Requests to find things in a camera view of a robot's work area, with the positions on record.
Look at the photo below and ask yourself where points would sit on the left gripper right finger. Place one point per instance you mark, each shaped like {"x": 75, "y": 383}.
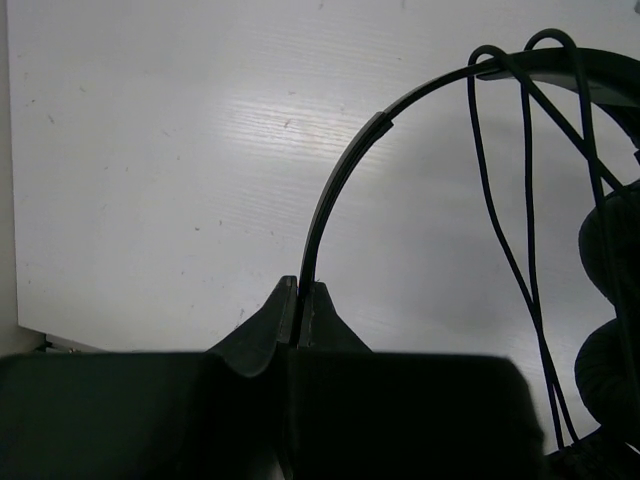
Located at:
{"x": 356, "y": 414}

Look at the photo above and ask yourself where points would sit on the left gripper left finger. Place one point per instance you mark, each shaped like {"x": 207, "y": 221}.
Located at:
{"x": 158, "y": 415}

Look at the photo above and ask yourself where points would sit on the black headphones with cable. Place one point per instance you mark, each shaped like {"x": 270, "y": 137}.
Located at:
{"x": 567, "y": 82}

